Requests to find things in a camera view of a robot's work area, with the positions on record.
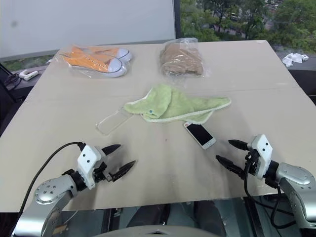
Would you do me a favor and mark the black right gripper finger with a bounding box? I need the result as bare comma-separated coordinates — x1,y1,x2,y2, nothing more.
228,139,252,151
215,155,246,179

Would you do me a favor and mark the clear phone case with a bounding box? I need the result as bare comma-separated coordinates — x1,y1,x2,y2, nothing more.
95,108,134,137

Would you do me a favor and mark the light green towel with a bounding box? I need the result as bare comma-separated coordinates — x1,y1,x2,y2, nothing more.
123,83,232,125

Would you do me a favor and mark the grey rounded robot torso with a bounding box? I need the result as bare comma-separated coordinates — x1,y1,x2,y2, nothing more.
100,224,226,237

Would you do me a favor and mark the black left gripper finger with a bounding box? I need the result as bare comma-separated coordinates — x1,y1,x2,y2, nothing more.
109,160,137,183
101,143,122,157

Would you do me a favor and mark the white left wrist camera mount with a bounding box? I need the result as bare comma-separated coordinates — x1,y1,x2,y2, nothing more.
77,145,106,190

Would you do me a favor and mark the white board panel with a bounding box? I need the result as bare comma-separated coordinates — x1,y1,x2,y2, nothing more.
0,0,175,59

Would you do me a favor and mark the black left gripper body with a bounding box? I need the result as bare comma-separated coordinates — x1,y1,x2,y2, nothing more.
92,159,112,183

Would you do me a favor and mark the orange white canvas sneaker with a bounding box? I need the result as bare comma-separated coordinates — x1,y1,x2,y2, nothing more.
71,45,133,62
60,54,129,79

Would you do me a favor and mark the white power strip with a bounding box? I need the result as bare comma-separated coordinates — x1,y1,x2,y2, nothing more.
19,70,40,81

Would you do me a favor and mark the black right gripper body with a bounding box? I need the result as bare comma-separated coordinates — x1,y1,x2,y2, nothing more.
243,147,263,177

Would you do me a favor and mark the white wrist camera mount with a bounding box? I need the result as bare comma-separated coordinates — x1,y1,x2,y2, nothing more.
250,134,274,179
77,145,106,190

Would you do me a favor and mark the clear plastic cloth bag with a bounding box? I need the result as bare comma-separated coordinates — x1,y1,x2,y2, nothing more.
158,37,213,79

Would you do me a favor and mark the black window pillar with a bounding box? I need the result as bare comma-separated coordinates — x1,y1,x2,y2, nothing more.
172,0,182,41

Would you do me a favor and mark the clear plastic shoe bag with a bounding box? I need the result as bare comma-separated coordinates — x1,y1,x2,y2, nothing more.
52,43,134,80

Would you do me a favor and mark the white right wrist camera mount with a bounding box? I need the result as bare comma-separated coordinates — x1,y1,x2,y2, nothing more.
250,134,274,179

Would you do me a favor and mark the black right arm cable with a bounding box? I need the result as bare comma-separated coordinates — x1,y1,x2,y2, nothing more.
243,153,297,229

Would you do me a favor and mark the white smartphone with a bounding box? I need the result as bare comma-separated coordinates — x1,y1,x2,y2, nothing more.
183,121,217,151

